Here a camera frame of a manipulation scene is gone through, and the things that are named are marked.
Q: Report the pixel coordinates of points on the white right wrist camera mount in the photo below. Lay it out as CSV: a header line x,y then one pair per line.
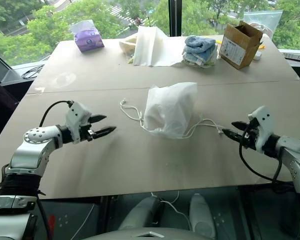
x,y
265,125

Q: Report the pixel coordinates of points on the clear plastic zip bag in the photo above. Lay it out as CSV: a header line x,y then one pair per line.
x,y
270,21

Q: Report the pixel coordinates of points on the small white object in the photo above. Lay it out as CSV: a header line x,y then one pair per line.
x,y
258,55

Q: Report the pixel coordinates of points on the grey rounded left robot leg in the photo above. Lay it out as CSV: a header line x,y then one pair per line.
x,y
142,212

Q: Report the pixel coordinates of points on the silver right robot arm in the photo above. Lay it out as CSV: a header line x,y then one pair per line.
x,y
295,155

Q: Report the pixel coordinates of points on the purple tissue pack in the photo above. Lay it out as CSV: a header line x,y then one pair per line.
x,y
88,40

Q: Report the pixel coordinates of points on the grey robot torso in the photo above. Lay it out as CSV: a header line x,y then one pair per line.
x,y
160,235

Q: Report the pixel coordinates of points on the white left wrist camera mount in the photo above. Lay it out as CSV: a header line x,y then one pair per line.
x,y
76,117

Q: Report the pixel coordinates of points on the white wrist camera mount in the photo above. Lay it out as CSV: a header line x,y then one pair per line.
x,y
76,117
265,125

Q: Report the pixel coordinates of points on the grey rounded robot leg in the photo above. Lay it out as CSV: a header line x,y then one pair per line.
x,y
201,215
142,212

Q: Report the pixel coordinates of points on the stack of blue towels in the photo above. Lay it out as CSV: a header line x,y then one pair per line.
x,y
200,52

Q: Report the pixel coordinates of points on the dark window pillar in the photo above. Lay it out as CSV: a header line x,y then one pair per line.
x,y
175,17

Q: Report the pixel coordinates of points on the brown cardboard box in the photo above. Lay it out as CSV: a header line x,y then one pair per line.
x,y
240,47

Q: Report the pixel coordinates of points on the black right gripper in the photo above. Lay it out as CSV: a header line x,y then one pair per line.
x,y
252,137

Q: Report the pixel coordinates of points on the black remote control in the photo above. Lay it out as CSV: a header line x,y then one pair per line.
x,y
292,56

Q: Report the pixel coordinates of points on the grey rounded right robot leg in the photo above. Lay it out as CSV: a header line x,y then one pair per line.
x,y
201,215

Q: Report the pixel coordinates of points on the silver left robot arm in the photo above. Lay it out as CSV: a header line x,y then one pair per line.
x,y
32,152

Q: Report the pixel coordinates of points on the dark fabric chair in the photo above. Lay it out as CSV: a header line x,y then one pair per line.
x,y
1,107

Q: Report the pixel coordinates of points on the yellow flat item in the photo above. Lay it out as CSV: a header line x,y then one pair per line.
x,y
261,46

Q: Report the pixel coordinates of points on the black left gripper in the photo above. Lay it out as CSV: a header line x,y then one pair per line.
x,y
86,133

